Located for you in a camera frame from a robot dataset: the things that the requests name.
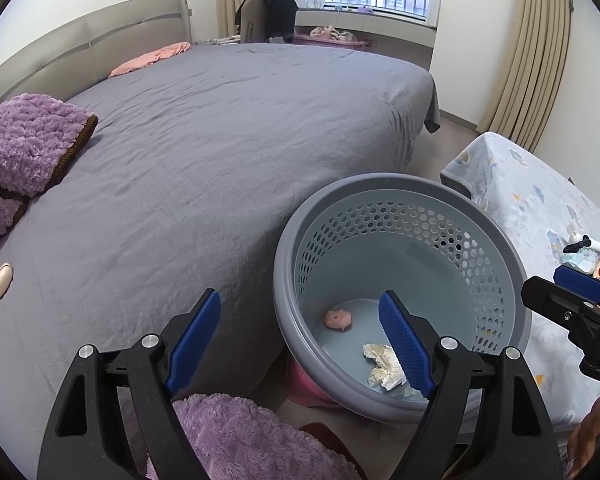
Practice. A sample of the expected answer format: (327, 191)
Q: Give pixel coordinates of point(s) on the bed with grey sheet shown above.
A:
(205, 160)

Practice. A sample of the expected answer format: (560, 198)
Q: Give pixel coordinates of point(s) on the pink plastic tub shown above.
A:
(330, 42)

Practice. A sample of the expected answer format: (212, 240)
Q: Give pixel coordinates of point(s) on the small beige oval device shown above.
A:
(2, 281)

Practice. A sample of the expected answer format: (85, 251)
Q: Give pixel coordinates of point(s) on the grey padded headboard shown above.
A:
(55, 55)

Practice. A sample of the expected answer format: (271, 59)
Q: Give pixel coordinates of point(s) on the crumpled white paper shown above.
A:
(380, 370)

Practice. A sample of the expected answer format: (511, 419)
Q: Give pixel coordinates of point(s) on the grey perforated plastic basket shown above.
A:
(430, 270)

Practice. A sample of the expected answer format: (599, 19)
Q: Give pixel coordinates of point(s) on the light blue wet wipe packet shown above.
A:
(580, 261)

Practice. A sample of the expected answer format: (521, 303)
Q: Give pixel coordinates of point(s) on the pile of light clothes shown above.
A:
(330, 33)

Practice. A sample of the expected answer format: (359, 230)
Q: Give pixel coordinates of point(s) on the pink pillow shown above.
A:
(150, 57)

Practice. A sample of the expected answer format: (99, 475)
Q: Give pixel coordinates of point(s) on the person's right hand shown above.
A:
(587, 435)

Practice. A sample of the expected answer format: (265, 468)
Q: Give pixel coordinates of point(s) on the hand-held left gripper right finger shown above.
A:
(405, 345)

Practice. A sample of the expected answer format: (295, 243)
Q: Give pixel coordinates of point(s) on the small black and white object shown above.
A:
(580, 244)

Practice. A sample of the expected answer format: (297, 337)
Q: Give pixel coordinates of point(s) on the purple fleece clothing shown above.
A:
(240, 440)

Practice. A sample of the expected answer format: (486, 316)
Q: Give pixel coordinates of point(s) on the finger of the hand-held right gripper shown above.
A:
(550, 300)
(577, 280)

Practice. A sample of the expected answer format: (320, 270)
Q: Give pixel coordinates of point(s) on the purple blanket with brown trim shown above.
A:
(25, 140)

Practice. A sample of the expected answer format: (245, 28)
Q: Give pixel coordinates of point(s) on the beige chair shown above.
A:
(252, 20)

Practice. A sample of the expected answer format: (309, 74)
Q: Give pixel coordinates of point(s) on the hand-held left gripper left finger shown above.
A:
(195, 342)

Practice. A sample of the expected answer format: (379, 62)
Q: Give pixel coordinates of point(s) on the small pink crumpled item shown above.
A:
(337, 320)

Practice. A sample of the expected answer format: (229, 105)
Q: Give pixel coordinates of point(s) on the pink plastic stool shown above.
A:
(305, 390)

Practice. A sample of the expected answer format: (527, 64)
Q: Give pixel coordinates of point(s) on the light blue printed blanket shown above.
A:
(520, 195)

